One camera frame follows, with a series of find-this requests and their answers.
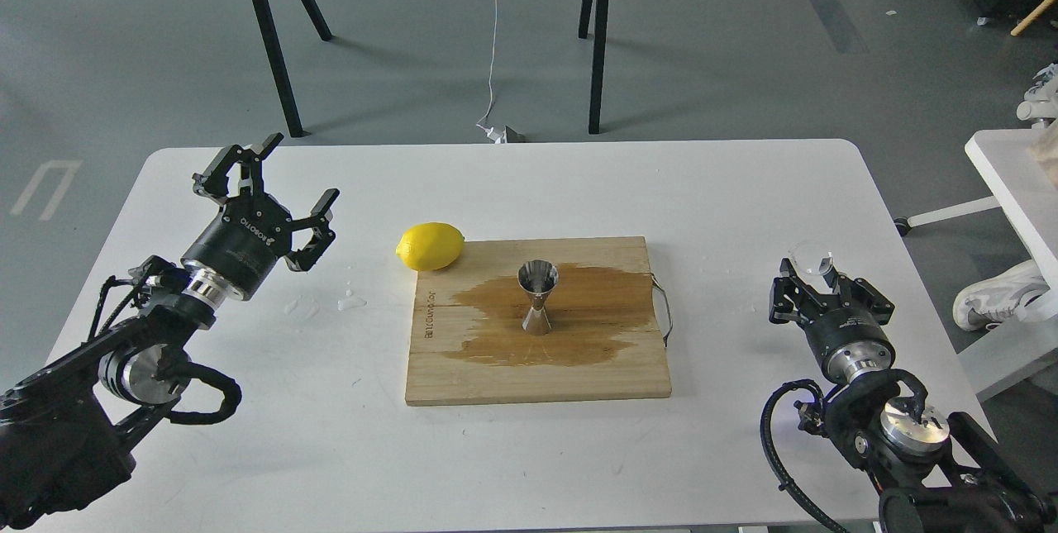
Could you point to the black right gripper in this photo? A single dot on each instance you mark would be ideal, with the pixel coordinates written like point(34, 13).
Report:
point(844, 330)

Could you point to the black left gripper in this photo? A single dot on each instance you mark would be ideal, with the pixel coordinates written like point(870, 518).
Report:
point(240, 244)

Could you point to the small clear glass beaker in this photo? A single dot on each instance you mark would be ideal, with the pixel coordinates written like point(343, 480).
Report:
point(813, 262)

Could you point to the steel cocktail jigger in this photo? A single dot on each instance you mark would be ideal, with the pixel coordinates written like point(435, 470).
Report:
point(537, 278)

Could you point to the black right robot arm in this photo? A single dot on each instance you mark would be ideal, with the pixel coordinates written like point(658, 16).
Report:
point(932, 472)

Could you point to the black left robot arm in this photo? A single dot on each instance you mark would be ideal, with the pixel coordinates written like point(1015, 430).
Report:
point(69, 429)

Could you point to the yellow lemon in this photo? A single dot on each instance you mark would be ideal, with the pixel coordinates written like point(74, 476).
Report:
point(430, 246)

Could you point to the white sneaker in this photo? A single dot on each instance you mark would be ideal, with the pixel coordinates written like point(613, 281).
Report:
point(988, 303)

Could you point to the wooden cutting board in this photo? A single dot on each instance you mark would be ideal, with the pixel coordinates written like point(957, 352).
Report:
point(467, 345)

